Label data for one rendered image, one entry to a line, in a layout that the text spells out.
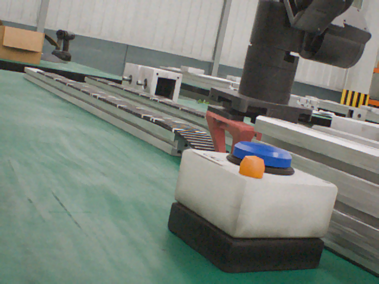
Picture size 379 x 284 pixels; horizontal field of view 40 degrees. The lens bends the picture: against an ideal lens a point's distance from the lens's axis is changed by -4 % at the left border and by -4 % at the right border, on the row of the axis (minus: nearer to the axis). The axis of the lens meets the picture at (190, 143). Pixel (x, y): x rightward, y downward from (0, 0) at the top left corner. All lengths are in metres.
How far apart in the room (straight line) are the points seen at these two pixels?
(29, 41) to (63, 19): 9.05
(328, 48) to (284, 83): 0.07
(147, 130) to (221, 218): 0.47
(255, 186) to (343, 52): 0.31
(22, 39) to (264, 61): 2.06
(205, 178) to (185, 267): 0.06
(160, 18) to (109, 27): 1.21
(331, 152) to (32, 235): 0.24
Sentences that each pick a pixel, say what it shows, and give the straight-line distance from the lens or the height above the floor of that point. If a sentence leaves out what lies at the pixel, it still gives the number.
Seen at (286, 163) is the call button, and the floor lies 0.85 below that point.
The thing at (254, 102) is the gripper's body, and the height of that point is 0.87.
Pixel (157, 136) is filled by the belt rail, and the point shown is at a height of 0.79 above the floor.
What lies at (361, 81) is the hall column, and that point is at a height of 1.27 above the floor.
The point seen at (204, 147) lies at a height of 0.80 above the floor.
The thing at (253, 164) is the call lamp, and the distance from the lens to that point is 0.32.
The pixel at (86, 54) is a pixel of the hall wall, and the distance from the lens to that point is 11.71.
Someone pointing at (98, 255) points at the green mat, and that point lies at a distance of 0.31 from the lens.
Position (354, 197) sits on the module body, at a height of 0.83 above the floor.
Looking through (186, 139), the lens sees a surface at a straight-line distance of 0.67.
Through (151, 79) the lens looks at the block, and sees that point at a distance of 1.48.
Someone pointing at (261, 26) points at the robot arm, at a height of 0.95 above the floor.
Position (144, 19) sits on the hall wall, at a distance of 12.13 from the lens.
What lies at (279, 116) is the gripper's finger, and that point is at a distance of 0.56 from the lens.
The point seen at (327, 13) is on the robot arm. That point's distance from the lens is 0.53.
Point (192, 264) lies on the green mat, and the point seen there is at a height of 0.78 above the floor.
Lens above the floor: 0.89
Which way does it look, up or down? 8 degrees down
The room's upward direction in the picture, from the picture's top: 12 degrees clockwise
